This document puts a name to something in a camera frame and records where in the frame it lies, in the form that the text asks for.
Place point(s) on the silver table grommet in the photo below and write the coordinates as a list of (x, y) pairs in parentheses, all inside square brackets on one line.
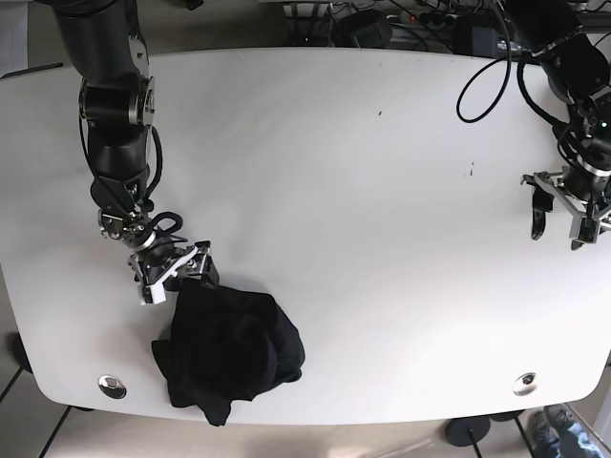
[(112, 387), (525, 384)]

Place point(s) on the person in blue jeans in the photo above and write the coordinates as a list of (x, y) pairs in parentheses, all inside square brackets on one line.
[(555, 433)]

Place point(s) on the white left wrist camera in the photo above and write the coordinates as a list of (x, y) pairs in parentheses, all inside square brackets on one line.
[(584, 229)]

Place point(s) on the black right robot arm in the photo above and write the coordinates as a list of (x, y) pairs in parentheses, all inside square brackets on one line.
[(122, 147)]

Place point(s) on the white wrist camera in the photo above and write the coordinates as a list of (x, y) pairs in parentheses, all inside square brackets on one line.
[(584, 229), (152, 278)]

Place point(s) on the right silver table grommet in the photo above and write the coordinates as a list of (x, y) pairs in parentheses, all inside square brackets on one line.
[(525, 384)]

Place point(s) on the left silver table grommet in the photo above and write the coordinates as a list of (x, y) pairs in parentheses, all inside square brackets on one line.
[(112, 387)]

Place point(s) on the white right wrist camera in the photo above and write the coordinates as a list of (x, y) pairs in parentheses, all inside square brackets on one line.
[(152, 278)]

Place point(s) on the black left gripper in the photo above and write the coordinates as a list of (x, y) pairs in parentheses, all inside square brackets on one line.
[(577, 189)]

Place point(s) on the black left table leg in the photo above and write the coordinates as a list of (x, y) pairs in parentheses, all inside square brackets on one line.
[(18, 353)]

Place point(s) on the black round stand base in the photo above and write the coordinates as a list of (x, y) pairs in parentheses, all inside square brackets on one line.
[(467, 431)]

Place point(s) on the black T-shirt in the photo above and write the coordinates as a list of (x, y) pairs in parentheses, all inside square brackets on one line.
[(226, 345)]

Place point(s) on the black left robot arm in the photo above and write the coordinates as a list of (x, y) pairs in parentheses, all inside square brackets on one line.
[(579, 75)]

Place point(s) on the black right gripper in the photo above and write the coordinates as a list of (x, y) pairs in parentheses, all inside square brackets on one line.
[(191, 261)]

